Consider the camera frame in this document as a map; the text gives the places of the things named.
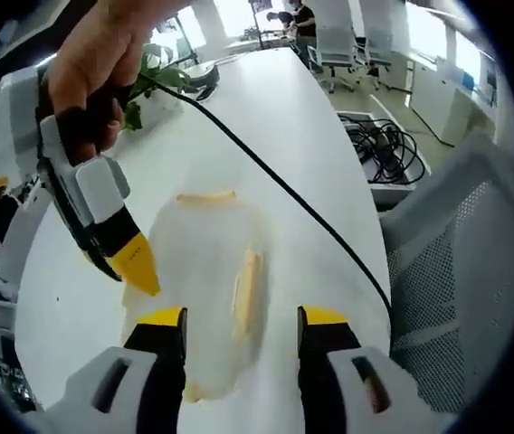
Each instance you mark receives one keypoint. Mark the green potted plant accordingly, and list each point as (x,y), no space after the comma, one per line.
(166,77)

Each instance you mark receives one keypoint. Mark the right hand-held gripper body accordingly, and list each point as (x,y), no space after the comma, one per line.
(54,138)

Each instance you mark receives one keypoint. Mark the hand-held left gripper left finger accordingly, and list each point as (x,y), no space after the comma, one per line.
(117,389)

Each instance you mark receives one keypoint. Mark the grey mesh office chair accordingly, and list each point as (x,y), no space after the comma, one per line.
(456,271)

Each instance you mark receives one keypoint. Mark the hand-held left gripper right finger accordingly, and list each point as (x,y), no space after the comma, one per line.
(356,384)

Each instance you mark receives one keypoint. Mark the black round device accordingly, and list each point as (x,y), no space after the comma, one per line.
(205,72)

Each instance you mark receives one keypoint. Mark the clear plastic box yellow buckles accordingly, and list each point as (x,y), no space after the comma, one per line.
(202,280)

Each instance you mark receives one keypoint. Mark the white office chair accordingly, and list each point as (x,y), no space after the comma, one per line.
(378,50)
(336,50)

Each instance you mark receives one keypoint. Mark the person's right hand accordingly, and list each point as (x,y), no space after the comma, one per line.
(98,59)

